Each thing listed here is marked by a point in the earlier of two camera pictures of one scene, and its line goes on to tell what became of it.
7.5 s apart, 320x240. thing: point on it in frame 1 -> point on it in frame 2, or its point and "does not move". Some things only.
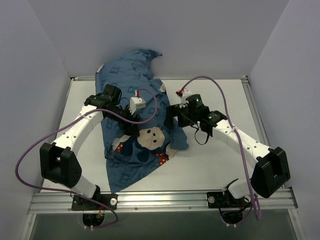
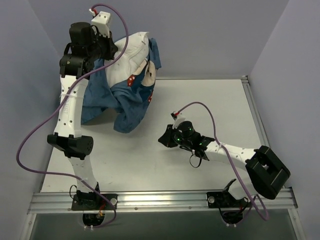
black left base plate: (102, 202) does not move
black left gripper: (130, 122) -> (109, 46)
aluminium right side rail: (258, 122) does not move
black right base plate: (217, 200) does not move
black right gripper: (173, 115) -> (169, 136)
